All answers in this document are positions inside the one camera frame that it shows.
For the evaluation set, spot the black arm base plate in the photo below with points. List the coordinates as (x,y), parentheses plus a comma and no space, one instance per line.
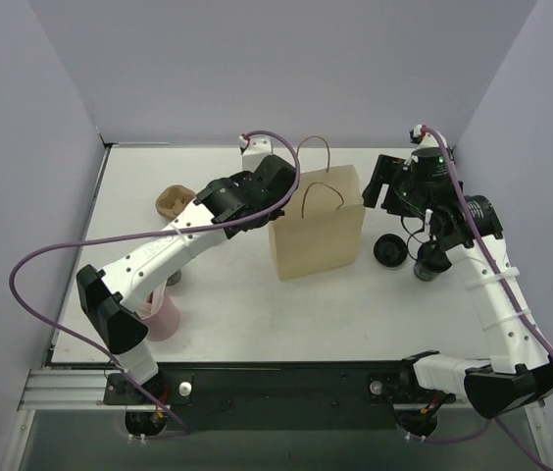
(274,396)

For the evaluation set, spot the dark plastic cup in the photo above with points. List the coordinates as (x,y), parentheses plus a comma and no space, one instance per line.
(174,278)
(430,262)

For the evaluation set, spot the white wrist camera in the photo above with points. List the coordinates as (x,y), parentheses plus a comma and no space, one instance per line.
(428,146)
(253,149)

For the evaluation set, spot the brown cardboard cup carrier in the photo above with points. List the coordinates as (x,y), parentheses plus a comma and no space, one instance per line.
(172,200)

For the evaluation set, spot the beige paper bag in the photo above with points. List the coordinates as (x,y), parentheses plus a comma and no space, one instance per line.
(322,223)

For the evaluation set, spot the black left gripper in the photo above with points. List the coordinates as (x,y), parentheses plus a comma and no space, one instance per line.
(273,173)

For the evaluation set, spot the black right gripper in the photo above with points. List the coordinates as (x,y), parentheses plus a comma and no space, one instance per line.
(384,178)

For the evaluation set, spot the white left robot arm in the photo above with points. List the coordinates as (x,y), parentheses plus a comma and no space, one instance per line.
(111,296)

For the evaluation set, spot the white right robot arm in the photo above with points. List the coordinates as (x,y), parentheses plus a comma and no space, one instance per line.
(466,235)

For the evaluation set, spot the white straws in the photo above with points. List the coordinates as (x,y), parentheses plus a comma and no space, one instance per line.
(156,297)

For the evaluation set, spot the pink straw holder cup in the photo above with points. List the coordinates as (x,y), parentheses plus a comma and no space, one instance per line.
(161,324)

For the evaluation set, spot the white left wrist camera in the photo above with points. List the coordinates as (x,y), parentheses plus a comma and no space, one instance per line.
(253,149)

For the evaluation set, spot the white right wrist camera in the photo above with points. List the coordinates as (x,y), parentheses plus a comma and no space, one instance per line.
(428,146)

